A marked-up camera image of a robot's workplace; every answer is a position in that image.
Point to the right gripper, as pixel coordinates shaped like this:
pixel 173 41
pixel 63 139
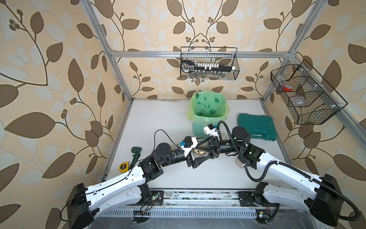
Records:
pixel 214 146

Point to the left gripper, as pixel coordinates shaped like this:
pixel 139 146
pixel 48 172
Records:
pixel 189 154

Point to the beige-lid jar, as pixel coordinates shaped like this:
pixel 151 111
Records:
pixel 200 152

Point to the green plastic trash bin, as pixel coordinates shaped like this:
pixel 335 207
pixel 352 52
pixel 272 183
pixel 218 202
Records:
pixel 200 126

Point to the yellow-green bin liner bag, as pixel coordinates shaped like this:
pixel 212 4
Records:
pixel 197 114

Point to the beige jar lid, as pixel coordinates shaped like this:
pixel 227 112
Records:
pixel 239 163

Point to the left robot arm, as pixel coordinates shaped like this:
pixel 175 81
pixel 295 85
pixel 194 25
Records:
pixel 87 203

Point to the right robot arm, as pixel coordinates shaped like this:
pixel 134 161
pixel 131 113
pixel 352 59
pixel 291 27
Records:
pixel 277 182

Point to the green plastic tool case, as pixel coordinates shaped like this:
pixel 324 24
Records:
pixel 258 126

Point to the yellow tape measure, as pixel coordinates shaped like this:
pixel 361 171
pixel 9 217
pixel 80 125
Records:
pixel 123 167

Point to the black socket wrench set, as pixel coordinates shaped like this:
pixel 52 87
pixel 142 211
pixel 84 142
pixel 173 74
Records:
pixel 190 67

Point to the red object in basket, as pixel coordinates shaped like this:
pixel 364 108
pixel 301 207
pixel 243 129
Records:
pixel 287 88

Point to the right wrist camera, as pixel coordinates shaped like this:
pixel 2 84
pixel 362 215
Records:
pixel 211 130

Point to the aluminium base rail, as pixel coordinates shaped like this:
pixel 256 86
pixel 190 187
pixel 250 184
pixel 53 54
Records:
pixel 200 199

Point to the back wire basket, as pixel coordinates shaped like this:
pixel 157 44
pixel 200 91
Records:
pixel 213 63

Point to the wire basket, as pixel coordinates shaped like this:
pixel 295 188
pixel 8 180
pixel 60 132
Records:
pixel 213 63
pixel 314 99

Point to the right wire basket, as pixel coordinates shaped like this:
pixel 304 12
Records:
pixel 314 99

